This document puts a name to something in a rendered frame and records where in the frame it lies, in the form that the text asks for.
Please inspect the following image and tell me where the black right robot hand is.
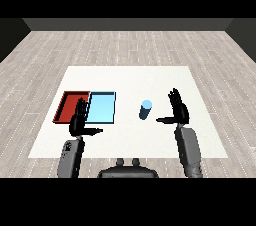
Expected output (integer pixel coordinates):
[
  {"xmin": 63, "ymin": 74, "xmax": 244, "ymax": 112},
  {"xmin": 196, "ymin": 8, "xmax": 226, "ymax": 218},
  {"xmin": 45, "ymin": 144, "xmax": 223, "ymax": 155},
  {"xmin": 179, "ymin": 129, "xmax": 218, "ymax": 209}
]
[{"xmin": 155, "ymin": 87, "xmax": 190, "ymax": 126}]

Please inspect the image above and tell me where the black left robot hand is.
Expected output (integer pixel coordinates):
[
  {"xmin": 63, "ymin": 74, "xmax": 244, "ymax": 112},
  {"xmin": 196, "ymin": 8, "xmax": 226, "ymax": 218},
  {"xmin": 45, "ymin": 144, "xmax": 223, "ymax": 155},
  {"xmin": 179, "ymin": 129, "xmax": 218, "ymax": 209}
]
[{"xmin": 68, "ymin": 97, "xmax": 104, "ymax": 138}]

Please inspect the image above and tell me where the red shallow open box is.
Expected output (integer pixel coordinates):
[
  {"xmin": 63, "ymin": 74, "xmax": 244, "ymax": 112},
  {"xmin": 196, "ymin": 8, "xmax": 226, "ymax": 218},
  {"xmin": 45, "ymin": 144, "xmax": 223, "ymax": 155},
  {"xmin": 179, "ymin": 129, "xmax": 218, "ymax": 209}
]
[{"xmin": 52, "ymin": 90, "xmax": 91, "ymax": 125}]

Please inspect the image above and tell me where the light blue shallow open box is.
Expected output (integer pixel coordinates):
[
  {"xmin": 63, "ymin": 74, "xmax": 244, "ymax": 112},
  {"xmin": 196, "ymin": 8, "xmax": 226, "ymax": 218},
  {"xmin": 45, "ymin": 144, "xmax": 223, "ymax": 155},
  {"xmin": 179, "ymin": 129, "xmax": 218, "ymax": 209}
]
[{"xmin": 85, "ymin": 91, "xmax": 117, "ymax": 125}]

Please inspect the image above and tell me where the small blue can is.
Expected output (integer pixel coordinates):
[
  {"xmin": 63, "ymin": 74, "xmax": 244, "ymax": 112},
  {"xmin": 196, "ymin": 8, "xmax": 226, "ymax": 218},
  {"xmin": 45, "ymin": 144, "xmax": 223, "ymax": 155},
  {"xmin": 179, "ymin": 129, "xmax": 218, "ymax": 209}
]
[{"xmin": 138, "ymin": 99, "xmax": 153, "ymax": 121}]

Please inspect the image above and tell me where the dark grey robot body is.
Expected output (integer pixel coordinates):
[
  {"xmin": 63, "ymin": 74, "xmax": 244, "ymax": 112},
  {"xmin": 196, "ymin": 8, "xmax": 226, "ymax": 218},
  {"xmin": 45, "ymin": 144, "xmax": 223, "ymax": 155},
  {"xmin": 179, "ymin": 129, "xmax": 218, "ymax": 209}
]
[{"xmin": 97, "ymin": 158, "xmax": 160, "ymax": 179}]

